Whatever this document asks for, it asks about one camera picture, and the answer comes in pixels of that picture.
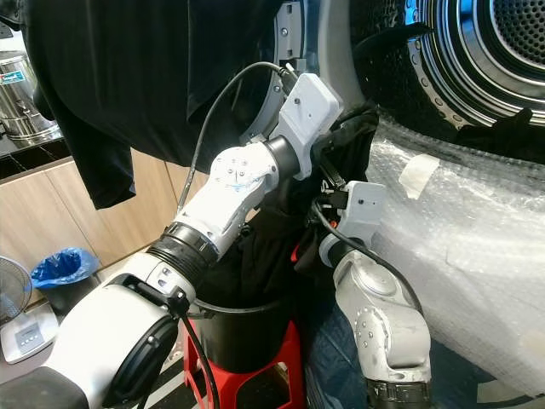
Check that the black garment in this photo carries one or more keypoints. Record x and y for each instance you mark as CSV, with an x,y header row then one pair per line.
x,y
136,77

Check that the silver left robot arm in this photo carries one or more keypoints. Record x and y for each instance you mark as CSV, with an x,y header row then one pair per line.
x,y
119,332

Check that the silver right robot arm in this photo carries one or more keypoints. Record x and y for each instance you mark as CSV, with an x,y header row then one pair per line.
x,y
379,328

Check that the grey washing machine door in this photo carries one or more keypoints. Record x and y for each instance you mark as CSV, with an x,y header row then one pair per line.
x,y
285,38

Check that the washing machine drum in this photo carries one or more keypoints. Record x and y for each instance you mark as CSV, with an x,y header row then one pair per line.
x,y
468,51

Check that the bubble wrapped washing machine body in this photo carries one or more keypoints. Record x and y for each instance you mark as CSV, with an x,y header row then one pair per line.
x,y
477,256

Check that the white tape piece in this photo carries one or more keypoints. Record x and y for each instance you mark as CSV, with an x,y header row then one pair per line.
x,y
419,175

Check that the stainless steel water urn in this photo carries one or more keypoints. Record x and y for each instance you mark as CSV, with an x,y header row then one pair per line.
x,y
25,102

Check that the dark blue jeans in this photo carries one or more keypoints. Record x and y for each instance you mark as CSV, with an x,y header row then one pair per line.
x,y
336,366

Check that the black bucket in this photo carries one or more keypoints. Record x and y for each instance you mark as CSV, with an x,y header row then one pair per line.
x,y
243,345

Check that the wooden cabinet with black counter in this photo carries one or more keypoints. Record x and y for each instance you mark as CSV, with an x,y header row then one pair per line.
x,y
43,213

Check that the red plastic stool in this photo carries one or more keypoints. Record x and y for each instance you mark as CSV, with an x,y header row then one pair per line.
x,y
277,388

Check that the white standing fan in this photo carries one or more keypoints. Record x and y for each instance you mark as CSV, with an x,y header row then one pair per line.
x,y
27,336

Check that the black bin with blue bag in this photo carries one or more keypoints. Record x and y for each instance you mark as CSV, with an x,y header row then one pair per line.
x,y
64,277

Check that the grey floor mat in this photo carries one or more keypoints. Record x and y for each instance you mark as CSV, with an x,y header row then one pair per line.
x,y
17,373

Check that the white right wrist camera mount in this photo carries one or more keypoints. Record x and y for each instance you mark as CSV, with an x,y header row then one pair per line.
x,y
363,209

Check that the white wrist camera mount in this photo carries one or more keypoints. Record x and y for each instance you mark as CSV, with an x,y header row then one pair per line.
x,y
363,209
308,111

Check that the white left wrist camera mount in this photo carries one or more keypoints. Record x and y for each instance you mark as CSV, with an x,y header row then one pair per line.
x,y
308,111

